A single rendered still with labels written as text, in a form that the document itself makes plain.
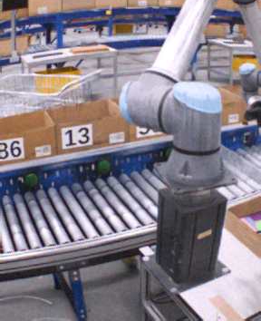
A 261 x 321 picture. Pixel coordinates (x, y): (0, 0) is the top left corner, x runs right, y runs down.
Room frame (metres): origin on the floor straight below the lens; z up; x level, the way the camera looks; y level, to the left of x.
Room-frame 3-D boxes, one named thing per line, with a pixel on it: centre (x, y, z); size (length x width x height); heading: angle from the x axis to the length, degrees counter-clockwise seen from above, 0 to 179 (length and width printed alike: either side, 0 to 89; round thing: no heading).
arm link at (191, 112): (1.17, -0.19, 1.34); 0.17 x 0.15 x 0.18; 47
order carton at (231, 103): (2.43, -0.48, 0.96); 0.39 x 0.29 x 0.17; 113
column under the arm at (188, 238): (1.17, -0.20, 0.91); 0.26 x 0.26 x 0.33; 25
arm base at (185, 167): (1.16, -0.20, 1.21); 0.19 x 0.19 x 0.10
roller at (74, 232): (1.60, 0.31, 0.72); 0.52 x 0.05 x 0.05; 23
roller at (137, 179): (1.78, -0.11, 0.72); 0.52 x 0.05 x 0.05; 23
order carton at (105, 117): (2.12, 0.24, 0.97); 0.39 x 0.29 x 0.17; 113
